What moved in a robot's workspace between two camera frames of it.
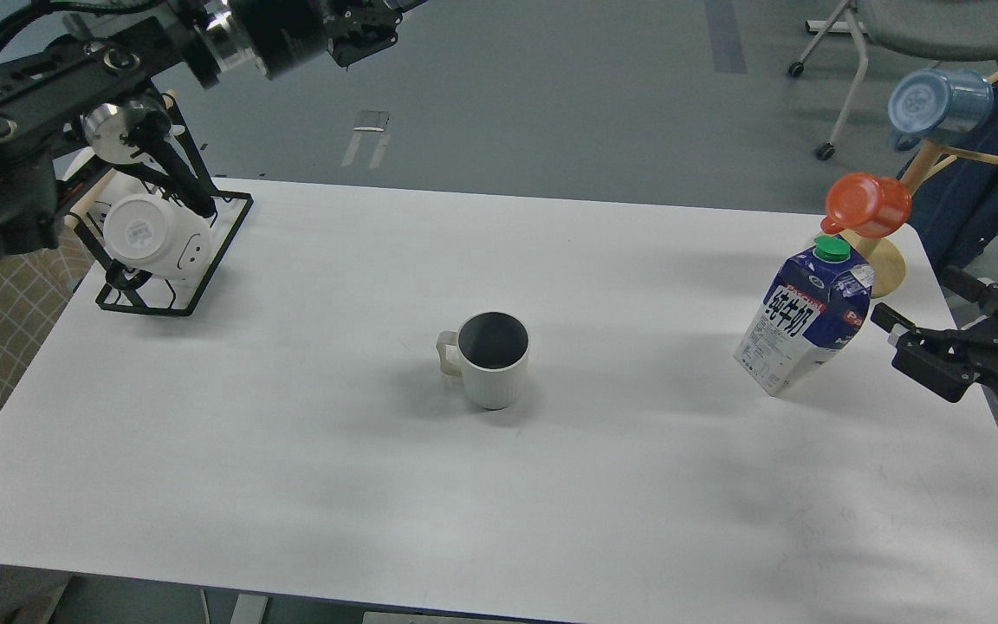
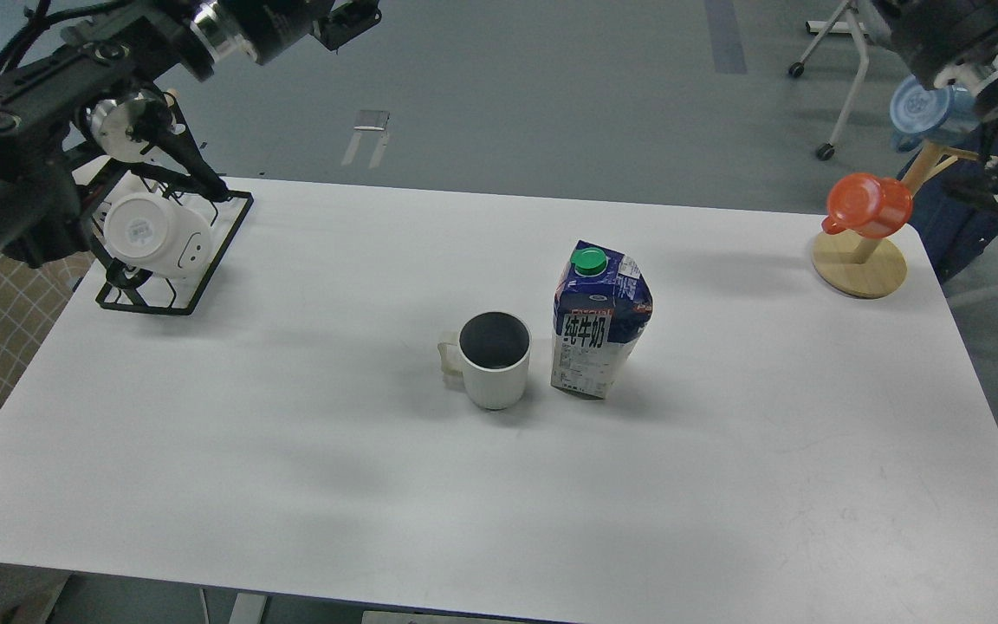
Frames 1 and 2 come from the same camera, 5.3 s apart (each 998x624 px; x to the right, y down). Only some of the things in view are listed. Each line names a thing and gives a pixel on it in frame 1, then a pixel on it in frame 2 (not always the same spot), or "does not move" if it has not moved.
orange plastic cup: x=865 y=204 does not move
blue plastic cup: x=950 y=106 does not move
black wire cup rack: x=154 y=234 does not move
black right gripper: x=949 y=361 → x=934 y=35
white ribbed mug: x=490 y=350 does not move
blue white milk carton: x=813 y=308 → x=603 y=304
